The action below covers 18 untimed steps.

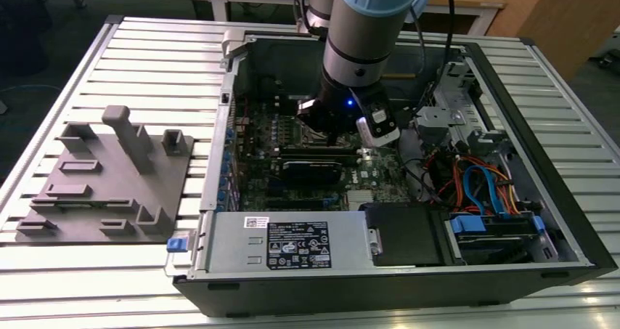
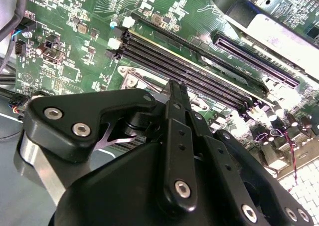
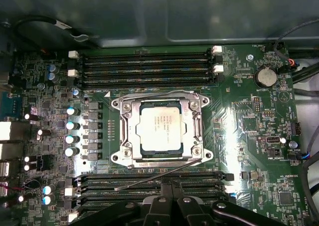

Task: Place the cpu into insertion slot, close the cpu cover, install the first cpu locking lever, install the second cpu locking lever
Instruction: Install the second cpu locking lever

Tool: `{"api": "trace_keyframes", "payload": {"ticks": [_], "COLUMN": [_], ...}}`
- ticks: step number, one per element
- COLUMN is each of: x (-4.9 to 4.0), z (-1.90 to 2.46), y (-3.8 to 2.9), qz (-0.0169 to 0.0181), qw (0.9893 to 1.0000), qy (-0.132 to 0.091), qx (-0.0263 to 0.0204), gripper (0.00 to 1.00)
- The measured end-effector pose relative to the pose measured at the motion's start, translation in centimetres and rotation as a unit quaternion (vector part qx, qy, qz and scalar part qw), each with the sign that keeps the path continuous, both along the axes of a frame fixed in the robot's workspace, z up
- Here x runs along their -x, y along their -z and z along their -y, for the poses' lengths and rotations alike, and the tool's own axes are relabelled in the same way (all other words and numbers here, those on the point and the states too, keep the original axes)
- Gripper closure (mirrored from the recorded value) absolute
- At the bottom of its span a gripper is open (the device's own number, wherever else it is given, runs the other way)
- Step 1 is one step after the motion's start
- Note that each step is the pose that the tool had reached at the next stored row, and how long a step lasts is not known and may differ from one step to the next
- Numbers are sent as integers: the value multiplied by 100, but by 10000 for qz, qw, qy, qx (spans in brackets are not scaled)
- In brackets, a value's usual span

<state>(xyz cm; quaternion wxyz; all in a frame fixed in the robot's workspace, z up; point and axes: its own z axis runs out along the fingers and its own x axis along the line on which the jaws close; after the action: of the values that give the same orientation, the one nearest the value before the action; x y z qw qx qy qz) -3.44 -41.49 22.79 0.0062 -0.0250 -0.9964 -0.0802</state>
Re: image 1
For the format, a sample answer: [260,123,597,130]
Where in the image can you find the metal socket cover frame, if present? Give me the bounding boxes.
[303,127,349,147]

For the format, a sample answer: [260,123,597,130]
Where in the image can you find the black power supply label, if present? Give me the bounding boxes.
[267,221,331,271]

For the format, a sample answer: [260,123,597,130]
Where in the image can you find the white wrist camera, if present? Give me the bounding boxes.
[355,102,403,149]

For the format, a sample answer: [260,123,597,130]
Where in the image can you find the hard disk in blue carrier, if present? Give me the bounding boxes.
[448,212,547,265]

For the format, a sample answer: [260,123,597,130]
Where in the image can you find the black PC case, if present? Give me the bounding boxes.
[164,29,619,319]

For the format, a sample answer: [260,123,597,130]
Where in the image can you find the white barcode sticker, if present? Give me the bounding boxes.
[243,215,271,230]

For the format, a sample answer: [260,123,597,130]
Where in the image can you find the black graphics card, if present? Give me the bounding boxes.
[279,160,344,185]

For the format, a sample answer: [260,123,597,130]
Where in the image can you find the black plastic shroud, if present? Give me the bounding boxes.
[359,202,460,269]

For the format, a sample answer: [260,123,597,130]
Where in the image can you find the grey parts rack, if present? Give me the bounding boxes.
[13,105,196,244]

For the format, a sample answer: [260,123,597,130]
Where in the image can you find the black expansion slot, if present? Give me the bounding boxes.
[264,198,335,211]

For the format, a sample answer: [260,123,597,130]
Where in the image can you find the grey case latch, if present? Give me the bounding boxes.
[220,29,249,60]

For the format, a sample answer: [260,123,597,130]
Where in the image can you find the metal drive cage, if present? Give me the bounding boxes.
[411,62,516,158]

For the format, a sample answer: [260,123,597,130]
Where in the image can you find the green motherboard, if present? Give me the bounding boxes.
[232,96,423,214]

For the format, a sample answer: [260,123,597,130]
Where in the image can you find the wooden cabinet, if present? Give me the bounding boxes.
[488,0,620,80]

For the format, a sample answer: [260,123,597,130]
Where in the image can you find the chair base with casters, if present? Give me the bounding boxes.
[597,31,620,70]

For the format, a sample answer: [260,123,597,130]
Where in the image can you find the silver power supply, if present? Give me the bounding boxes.
[192,211,377,273]

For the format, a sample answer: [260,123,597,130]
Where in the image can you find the blue wire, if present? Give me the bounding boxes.
[461,164,511,220]

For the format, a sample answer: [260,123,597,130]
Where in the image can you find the orange wire bundle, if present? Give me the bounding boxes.
[435,153,532,217]

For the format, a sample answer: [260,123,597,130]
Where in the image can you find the CPU socket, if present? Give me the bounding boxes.
[300,125,360,150]

